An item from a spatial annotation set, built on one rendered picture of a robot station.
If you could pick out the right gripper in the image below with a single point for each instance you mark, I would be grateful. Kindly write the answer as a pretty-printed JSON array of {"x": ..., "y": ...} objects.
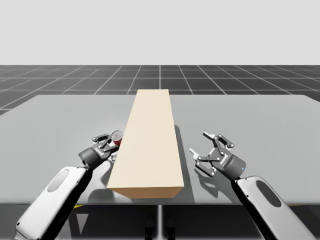
[{"x": 231, "y": 162}]

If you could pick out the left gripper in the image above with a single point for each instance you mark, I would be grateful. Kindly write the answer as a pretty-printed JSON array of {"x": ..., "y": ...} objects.
[{"x": 93, "y": 154}]

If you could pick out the red and white can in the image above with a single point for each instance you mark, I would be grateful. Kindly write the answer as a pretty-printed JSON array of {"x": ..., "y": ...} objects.
[{"x": 117, "y": 138}]

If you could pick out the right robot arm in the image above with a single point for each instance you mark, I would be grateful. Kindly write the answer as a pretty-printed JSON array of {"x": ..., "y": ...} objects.
[{"x": 265, "y": 202}]

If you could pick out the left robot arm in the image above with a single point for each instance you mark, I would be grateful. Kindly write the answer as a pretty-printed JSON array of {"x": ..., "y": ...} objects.
[{"x": 47, "y": 197}]

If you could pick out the tall board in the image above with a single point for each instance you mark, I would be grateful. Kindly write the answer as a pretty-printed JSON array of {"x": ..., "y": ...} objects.
[{"x": 150, "y": 145}]

